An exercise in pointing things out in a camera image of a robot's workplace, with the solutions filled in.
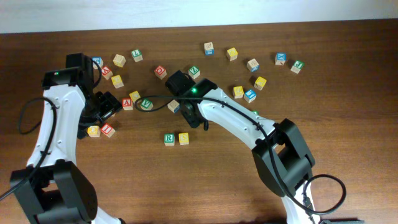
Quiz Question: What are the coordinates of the yellow S block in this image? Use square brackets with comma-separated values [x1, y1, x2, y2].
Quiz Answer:
[178, 133, 189, 145]

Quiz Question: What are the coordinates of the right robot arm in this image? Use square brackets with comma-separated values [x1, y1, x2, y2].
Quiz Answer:
[165, 71, 320, 223]

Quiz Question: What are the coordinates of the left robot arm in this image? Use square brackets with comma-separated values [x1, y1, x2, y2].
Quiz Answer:
[10, 53, 123, 223]

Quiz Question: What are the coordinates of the plain blue-sided block centre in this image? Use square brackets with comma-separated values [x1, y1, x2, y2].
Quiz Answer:
[167, 100, 181, 114]

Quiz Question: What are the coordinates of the plain blue-sided block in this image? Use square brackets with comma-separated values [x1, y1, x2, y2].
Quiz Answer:
[167, 100, 181, 114]
[204, 42, 214, 55]
[246, 58, 259, 72]

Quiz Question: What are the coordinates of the red A block lower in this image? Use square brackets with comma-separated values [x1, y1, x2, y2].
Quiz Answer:
[121, 98, 134, 110]

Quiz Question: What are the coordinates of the red a block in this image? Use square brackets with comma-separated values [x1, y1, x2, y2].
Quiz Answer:
[101, 66, 113, 80]
[121, 98, 134, 110]

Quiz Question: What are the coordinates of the yellow block left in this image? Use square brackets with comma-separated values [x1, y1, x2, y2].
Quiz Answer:
[111, 75, 124, 88]

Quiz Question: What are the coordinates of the red I block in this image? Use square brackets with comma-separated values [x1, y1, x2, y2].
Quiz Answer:
[100, 123, 116, 138]

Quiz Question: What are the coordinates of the yellow O block lower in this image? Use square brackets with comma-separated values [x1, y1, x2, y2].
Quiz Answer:
[86, 126, 101, 138]

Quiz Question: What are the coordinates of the red A block upper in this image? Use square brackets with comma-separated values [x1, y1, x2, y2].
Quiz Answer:
[101, 66, 113, 80]

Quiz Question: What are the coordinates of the yellow C block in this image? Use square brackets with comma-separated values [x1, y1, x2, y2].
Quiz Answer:
[129, 91, 141, 103]

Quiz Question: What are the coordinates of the green Z block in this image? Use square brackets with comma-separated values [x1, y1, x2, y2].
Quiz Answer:
[188, 66, 200, 79]

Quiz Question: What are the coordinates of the green V block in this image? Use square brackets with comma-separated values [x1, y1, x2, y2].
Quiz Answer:
[139, 98, 154, 112]

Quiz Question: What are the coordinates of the blue 5 block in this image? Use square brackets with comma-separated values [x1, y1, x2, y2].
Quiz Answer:
[91, 57, 103, 70]

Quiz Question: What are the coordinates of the plain yellow-sided block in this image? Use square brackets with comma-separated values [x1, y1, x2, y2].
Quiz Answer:
[113, 54, 126, 68]

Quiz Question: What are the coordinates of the red Q block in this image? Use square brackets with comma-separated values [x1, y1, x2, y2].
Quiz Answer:
[154, 65, 167, 80]

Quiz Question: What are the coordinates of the yellow block middle right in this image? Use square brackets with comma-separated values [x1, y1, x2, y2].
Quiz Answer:
[233, 86, 244, 99]

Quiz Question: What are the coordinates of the green L block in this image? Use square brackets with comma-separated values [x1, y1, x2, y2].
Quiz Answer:
[131, 49, 143, 62]

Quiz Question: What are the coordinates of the blue picture block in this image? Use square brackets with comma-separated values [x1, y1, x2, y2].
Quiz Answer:
[244, 90, 257, 103]

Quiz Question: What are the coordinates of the plain blue-sided block top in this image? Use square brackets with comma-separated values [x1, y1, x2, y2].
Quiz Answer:
[204, 42, 214, 55]

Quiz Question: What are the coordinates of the yellow block top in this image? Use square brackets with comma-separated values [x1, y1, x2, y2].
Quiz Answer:
[226, 47, 238, 61]

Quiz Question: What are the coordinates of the plain blue-sided block right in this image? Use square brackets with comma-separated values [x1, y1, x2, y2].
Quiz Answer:
[246, 58, 259, 72]

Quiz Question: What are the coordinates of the blue X block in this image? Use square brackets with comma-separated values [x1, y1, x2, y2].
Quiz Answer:
[275, 52, 287, 65]

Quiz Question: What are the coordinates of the green J block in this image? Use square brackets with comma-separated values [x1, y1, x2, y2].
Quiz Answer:
[290, 60, 305, 74]

